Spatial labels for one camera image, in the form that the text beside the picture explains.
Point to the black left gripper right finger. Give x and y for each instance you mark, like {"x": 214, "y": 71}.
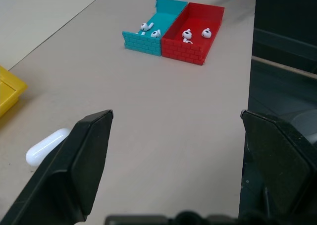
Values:
{"x": 275, "y": 160}

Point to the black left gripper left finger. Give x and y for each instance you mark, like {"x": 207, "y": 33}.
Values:
{"x": 74, "y": 165}

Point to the white earbud charging case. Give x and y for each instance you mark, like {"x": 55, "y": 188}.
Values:
{"x": 45, "y": 145}

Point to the yellow plastic container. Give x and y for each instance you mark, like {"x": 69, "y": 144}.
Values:
{"x": 8, "y": 92}

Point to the red brick-pattern tray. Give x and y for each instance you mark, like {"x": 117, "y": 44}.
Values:
{"x": 195, "y": 34}

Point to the teal brick-pattern tray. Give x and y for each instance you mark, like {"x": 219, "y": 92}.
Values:
{"x": 153, "y": 28}

